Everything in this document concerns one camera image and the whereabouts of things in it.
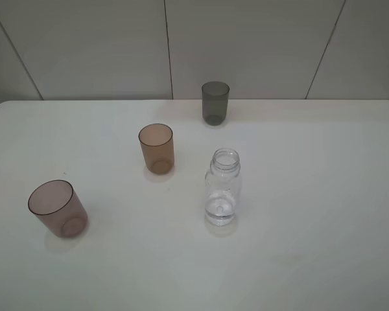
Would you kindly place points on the clear plastic water bottle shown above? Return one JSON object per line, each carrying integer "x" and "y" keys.
{"x": 222, "y": 186}

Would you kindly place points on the brown translucent middle cup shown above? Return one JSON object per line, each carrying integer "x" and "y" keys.
{"x": 157, "y": 146}

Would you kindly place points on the dark grey translucent cup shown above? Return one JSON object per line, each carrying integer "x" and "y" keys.
{"x": 215, "y": 97}

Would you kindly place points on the mauve translucent cup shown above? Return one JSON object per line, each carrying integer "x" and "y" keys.
{"x": 56, "y": 204}

